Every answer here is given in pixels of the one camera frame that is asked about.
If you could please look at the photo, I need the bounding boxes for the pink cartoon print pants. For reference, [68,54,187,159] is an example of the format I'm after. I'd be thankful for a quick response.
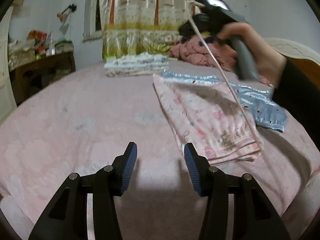
[153,75,263,165]

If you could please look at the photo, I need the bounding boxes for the black sleeved right forearm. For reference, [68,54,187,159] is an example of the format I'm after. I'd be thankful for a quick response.
[272,61,319,148]

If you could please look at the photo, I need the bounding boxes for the person's right hand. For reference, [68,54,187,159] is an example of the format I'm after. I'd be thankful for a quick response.
[217,22,287,87]

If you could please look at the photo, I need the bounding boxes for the crumpled dark pink quilt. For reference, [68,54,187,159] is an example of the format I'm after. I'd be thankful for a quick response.
[169,36,237,72]

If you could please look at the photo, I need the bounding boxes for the tree print curtain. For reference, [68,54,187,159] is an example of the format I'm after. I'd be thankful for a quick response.
[98,0,225,62]

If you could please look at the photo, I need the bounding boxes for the folded white patterned clothes stack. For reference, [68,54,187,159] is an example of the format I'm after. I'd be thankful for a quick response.
[104,52,169,77]

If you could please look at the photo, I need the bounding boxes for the white and wood headboard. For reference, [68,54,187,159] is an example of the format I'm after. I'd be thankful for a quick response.
[265,38,319,87]

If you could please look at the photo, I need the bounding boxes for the white drawer cabinet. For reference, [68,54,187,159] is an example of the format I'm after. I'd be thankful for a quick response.
[0,6,17,123]

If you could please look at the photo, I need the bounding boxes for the dark wooden desk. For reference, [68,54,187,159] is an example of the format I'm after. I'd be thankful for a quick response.
[9,51,76,105]

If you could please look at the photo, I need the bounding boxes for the clutter pile on desk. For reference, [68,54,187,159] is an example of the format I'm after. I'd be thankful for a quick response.
[8,30,74,72]

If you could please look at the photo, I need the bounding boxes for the pink gripper cable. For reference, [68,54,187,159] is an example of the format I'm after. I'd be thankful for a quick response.
[186,0,263,153]

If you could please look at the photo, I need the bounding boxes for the window frame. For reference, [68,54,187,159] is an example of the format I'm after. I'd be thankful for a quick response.
[83,0,102,42]

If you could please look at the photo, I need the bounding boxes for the wall mounted pink lamp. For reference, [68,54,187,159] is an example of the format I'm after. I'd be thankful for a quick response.
[56,3,77,23]

